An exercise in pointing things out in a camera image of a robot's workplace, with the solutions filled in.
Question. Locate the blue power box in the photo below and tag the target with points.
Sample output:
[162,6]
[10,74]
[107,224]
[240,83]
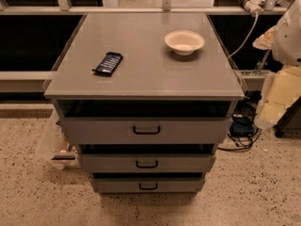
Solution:
[241,130]

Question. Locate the clear plastic storage bin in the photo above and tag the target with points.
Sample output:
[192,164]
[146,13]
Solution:
[54,148]

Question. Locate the dark blue snack bar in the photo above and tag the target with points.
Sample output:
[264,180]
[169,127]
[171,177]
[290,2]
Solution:
[109,63]

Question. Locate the grey top drawer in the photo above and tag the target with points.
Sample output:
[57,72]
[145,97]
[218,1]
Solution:
[145,131]

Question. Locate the diagonal metal rod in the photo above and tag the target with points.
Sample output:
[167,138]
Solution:
[261,63]

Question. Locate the grey drawer cabinet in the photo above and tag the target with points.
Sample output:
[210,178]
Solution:
[150,82]

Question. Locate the white power strip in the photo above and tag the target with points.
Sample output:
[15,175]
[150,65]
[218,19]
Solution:
[251,6]

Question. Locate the grey bottom drawer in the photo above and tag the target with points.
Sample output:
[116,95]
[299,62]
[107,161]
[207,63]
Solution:
[147,185]

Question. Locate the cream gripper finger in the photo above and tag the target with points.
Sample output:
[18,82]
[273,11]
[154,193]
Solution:
[279,92]
[265,40]

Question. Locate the dark cabinet at right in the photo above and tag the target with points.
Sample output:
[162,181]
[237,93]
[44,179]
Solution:
[291,120]

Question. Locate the white paper bowl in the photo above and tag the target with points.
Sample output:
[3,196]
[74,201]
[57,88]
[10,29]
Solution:
[184,42]

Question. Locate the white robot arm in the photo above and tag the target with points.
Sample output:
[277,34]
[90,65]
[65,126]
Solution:
[286,47]

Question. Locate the grey drawer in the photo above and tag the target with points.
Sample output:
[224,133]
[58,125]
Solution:
[146,163]
[145,131]
[147,185]

